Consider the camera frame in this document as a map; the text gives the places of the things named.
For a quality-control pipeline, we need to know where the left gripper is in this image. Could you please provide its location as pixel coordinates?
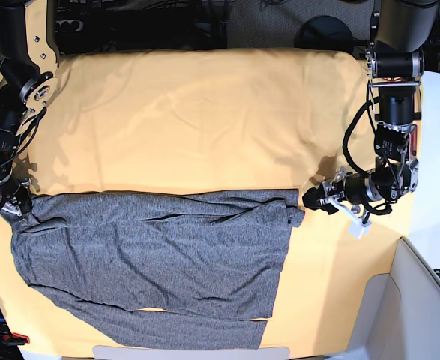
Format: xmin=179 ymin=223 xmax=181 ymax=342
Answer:
xmin=302 ymin=167 xmax=377 ymax=224

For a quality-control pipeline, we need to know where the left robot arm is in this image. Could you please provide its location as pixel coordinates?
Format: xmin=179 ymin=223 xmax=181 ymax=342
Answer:
xmin=302 ymin=1 xmax=440 ymax=228

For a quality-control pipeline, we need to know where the red clamp left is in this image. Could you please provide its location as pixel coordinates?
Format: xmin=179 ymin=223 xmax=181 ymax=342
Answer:
xmin=1 ymin=333 xmax=30 ymax=346

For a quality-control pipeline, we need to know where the black round base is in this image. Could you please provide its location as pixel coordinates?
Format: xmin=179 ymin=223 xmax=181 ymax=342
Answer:
xmin=294 ymin=15 xmax=355 ymax=54

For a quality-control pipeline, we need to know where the grey long-sleeve T-shirt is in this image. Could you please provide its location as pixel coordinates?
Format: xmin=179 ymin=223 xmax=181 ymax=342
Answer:
xmin=2 ymin=189 xmax=304 ymax=350

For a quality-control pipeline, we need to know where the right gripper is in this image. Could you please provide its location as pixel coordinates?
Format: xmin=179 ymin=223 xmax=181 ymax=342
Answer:
xmin=0 ymin=174 xmax=32 ymax=218

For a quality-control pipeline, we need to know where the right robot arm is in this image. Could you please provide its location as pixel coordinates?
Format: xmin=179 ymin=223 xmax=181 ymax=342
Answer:
xmin=0 ymin=1 xmax=59 ymax=218

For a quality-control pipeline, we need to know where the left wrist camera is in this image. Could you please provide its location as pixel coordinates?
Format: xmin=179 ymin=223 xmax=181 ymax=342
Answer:
xmin=349 ymin=221 xmax=372 ymax=239

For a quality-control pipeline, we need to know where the yellow table cloth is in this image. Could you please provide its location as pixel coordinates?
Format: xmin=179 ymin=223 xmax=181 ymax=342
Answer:
xmin=0 ymin=49 xmax=412 ymax=358

